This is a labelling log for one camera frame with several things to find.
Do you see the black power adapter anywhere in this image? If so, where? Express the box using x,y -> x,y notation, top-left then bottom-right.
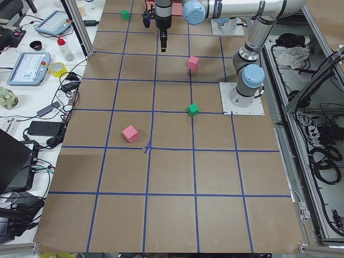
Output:
27,121 -> 63,137

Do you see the pink plastic bin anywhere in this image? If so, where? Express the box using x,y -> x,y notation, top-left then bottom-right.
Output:
172,2 -> 183,16

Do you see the yellow tape roll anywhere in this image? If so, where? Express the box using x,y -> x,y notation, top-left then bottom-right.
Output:
49,62 -> 68,78

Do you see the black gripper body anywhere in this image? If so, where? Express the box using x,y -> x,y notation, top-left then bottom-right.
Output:
154,0 -> 172,29

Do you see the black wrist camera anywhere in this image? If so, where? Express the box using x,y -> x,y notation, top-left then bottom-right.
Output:
142,9 -> 155,28

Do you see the green cube far corner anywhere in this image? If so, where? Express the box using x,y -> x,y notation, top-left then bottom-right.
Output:
120,10 -> 130,20

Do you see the pink cube near arm base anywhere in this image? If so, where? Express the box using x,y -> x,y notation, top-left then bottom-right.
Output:
187,56 -> 199,71

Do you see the teach pendant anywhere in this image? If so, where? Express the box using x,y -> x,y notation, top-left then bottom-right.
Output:
34,10 -> 71,36
7,52 -> 51,86

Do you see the green tape dispenser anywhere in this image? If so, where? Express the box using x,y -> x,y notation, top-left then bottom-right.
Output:
0,87 -> 19,110

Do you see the pink cube tilted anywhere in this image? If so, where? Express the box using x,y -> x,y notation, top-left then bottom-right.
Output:
122,125 -> 139,143

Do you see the black laptop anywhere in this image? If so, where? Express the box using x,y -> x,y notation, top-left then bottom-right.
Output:
1,131 -> 38,194

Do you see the clear bottle red cap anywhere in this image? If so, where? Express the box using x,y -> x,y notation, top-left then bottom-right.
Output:
57,37 -> 75,62

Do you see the green cube centre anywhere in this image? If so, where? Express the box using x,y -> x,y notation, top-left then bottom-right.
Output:
187,103 -> 199,117

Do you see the white cloth rag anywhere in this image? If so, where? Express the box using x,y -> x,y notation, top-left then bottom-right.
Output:
276,46 -> 310,69

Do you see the teach pendant upper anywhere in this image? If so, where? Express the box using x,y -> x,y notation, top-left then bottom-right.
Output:
34,10 -> 71,36

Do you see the teach pendant lower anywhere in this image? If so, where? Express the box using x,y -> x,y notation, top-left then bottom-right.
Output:
7,52 -> 51,86

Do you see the aluminium frame post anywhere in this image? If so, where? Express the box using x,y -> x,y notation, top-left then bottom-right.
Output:
61,0 -> 94,58

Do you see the black small bowl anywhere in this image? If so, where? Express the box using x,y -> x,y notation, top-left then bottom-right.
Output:
29,40 -> 42,51

